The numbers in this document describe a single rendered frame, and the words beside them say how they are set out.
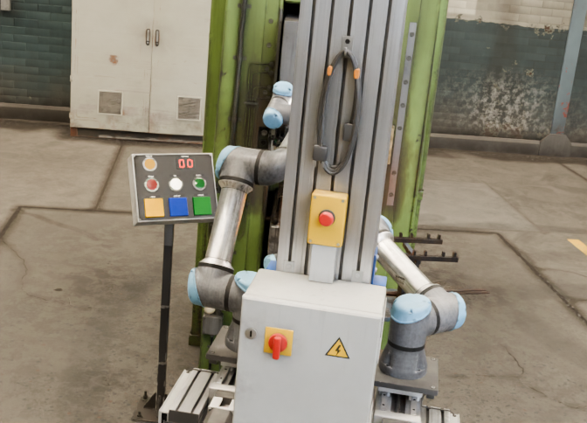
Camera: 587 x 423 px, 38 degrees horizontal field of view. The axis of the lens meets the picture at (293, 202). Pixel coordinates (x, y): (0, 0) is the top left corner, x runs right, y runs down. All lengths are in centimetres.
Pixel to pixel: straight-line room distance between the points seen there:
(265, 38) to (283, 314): 180
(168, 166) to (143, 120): 542
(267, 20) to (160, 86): 525
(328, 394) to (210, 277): 72
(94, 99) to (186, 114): 94
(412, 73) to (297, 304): 183
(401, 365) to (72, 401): 187
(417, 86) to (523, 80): 646
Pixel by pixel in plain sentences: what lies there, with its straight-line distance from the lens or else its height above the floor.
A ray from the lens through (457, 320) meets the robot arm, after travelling 271.
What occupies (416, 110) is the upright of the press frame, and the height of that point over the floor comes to 143.
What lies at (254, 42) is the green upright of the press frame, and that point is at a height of 165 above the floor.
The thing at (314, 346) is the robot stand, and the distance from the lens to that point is 206.
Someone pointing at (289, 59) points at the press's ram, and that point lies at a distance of 348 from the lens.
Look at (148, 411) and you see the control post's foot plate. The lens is 395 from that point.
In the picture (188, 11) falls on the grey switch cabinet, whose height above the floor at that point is 136.
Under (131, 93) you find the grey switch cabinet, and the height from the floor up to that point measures 49.
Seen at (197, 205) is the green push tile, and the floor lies 101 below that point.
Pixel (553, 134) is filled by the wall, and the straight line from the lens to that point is 1033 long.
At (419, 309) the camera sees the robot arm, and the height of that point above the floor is 104.
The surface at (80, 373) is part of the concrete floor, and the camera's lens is 427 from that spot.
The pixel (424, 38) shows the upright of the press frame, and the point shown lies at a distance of 365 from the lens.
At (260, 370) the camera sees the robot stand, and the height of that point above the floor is 104.
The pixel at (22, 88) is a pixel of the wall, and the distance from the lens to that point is 966.
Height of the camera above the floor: 203
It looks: 17 degrees down
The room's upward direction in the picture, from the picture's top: 5 degrees clockwise
